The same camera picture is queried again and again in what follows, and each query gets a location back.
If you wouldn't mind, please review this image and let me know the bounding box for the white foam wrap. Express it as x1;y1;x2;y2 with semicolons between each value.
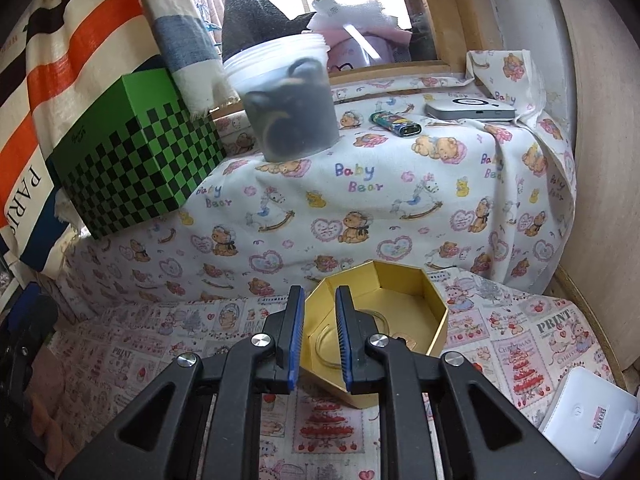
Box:
309;0;401;30

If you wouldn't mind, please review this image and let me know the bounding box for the orange black striped bag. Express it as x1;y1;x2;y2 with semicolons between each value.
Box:
0;0;166;281

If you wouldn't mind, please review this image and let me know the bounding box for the black felt cloth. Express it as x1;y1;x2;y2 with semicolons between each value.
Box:
221;0;316;61

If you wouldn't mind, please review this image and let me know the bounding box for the clear glass bangle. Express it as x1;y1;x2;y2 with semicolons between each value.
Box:
315;309;391;374

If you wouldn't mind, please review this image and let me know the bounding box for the gold hexagonal box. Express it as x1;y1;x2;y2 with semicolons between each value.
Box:
304;260;449;409

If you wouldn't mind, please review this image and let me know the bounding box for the person's left hand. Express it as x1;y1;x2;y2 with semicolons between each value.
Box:
27;350;68;466

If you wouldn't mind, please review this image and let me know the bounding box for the translucent plastic container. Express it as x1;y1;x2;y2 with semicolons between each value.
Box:
222;32;341;162

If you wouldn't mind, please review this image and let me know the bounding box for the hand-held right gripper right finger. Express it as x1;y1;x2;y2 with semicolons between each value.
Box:
335;285;581;480

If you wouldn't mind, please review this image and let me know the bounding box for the curved wooden board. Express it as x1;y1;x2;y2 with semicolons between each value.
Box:
542;0;640;388

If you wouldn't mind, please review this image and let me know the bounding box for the pink blue striped cloth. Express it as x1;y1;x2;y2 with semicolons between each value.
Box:
131;0;241;116

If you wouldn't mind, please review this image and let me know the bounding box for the green black checkered box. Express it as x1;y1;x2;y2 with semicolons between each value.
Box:
46;67;227;241

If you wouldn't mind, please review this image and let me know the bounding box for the bear printed white cloth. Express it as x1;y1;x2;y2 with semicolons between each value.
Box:
57;50;578;306

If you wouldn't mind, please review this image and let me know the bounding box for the pink patchwork printed cloth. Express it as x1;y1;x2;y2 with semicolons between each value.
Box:
47;267;626;480

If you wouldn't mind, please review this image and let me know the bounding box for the colourful printed lighter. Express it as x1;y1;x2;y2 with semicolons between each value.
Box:
370;111;422;138

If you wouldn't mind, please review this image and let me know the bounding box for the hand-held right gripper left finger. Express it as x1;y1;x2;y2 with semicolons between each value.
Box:
60;285;306;480

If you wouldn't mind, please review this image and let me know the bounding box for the silver flat power bank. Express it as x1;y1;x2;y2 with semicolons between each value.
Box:
425;98;518;122

